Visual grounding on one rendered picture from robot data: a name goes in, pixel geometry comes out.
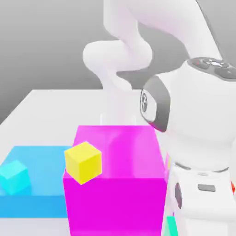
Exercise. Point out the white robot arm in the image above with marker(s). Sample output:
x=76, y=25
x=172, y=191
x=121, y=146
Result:
x=199, y=118

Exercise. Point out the small yellow cube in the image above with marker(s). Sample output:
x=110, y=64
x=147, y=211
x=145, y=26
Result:
x=83, y=162

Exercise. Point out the small cyan cube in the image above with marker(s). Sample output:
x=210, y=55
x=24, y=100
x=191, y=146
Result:
x=13, y=177

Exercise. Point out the small green cube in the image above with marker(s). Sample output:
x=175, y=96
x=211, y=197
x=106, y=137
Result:
x=171, y=226

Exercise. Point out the small red cube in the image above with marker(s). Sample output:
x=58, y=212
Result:
x=233, y=187

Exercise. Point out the large magenta box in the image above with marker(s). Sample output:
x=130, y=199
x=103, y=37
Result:
x=118, y=202

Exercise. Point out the large blue box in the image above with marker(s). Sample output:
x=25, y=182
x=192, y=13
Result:
x=46, y=184

